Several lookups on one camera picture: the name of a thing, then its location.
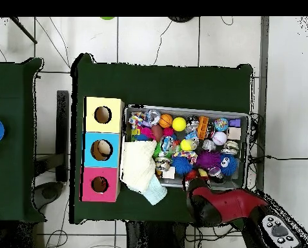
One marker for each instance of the orange plastic toy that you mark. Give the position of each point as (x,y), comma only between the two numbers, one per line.
(203,127)

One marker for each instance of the bright orange mini basketball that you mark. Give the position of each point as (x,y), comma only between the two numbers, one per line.
(165,121)

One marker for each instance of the yellow plush toy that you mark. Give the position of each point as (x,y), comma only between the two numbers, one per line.
(203,173)

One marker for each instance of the wooden box with three holes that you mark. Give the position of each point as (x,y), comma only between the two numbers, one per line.
(103,134)

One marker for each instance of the cream yellow cloth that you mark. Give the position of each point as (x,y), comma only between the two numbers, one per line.
(138,165)

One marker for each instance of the purple spiky ball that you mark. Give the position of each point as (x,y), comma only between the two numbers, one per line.
(208,160)

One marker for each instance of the clear mesh bin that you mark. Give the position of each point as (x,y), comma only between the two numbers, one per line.
(215,111)

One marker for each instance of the plain blue spiky ball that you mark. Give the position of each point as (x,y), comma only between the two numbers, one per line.
(182,165)

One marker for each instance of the mint green cloth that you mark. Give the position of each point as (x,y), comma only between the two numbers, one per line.
(156,192)

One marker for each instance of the brown toy football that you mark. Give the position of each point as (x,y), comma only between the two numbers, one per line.
(157,132)

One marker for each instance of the colourful speckled ball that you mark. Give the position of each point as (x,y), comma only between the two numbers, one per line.
(222,124)

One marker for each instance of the white baseball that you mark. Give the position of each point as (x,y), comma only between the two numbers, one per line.
(220,138)

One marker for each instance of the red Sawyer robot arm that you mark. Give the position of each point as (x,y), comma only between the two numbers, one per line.
(231,206)

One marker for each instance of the blue spiky ball with eyes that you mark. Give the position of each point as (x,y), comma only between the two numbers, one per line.
(227,164)

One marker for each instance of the yellow ball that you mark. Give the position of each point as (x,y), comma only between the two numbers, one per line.
(179,124)

